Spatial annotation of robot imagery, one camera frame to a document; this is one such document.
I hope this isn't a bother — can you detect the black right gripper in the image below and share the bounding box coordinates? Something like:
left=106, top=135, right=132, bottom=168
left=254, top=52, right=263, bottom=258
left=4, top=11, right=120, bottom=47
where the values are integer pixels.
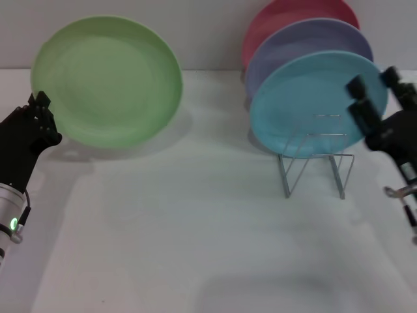
left=345, top=67, right=417, bottom=183

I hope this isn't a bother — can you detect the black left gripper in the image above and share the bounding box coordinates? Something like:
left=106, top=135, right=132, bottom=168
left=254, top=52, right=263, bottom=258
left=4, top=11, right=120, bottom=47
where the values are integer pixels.
left=0, top=91, right=63, bottom=193

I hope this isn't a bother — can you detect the green plate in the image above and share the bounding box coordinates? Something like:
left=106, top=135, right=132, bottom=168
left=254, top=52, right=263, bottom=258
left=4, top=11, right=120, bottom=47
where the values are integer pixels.
left=31, top=15, right=184, bottom=150

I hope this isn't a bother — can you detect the blue plate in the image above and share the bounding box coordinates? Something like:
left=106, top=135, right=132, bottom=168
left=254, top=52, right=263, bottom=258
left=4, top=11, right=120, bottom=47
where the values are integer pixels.
left=250, top=50, right=390, bottom=159

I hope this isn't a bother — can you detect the purple plate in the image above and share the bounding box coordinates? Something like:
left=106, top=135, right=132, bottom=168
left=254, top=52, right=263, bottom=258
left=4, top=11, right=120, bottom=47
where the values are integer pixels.
left=244, top=18, right=375, bottom=98

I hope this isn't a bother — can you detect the red plate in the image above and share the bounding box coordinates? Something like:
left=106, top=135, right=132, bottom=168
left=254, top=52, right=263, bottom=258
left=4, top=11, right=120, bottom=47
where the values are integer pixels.
left=241, top=0, right=361, bottom=71

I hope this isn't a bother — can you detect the right arm cable with plug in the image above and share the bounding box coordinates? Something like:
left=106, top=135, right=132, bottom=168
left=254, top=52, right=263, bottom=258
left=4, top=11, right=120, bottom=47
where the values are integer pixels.
left=384, top=184, right=417, bottom=236

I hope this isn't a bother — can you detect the metal wire plate rack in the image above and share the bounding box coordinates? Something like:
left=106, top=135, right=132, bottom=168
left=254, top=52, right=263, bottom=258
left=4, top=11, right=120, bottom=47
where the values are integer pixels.
left=278, top=113, right=356, bottom=200

